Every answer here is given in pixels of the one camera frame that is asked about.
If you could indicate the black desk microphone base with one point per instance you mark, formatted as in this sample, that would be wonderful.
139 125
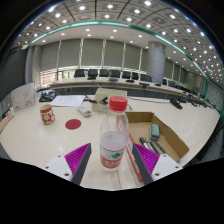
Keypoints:
176 104

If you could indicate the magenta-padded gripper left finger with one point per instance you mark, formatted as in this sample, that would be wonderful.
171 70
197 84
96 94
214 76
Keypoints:
77 160

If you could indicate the open brown cardboard box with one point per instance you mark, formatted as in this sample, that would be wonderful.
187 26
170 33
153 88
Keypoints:
170 136

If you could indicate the dark marker pen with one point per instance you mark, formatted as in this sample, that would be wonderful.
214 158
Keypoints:
151 145
144 142
160 146

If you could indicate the row of black office chairs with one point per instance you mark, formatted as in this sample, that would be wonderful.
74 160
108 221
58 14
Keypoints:
115 73

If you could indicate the red and cream mug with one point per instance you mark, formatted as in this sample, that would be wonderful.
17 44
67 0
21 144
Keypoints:
47 115

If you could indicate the white paper sheet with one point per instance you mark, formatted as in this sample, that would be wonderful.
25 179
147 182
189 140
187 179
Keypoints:
68 100

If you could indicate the black desk phone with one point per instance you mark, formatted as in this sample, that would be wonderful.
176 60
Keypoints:
47 96

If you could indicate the long curved conference desk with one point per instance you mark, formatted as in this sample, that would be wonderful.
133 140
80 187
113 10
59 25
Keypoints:
100 81

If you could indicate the green whiteboard eraser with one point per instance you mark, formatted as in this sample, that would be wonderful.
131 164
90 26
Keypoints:
155 131

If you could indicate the brown paper envelope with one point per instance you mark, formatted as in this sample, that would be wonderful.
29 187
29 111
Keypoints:
5 122

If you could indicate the clear red-capped water bottle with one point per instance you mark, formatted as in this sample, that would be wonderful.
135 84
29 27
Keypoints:
113 140

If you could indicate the white printed carton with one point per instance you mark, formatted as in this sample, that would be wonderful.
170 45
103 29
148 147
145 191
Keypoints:
23 97

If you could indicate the group of ceiling lights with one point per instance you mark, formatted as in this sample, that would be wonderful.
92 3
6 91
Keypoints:
110 6

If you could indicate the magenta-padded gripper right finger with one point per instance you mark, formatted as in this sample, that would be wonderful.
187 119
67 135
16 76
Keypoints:
148 160

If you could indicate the white remote control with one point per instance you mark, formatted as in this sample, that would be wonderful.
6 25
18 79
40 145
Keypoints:
84 111

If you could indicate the beige divided organizer box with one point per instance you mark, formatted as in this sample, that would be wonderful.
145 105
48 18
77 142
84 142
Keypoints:
100 94

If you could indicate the flat round red coaster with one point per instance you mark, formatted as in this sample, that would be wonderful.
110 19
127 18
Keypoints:
73 124

